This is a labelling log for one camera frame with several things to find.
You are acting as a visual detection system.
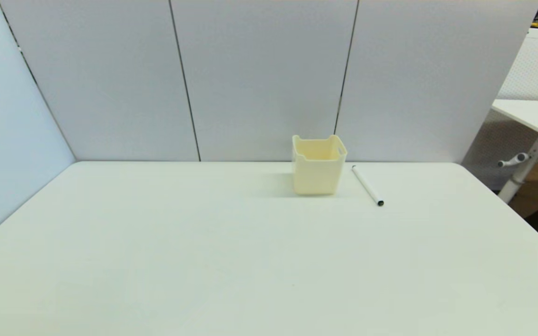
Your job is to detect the white neighbouring desk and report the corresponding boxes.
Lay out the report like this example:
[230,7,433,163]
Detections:
[491,99,538,150]

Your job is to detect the white marker with black ends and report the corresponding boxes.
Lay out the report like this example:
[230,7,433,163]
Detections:
[352,165,385,207]

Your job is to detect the cream plastic storage bin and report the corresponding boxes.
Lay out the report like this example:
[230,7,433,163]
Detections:
[291,134,348,196]

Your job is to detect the white desk crank handle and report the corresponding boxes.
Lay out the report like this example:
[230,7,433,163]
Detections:
[498,153,531,168]

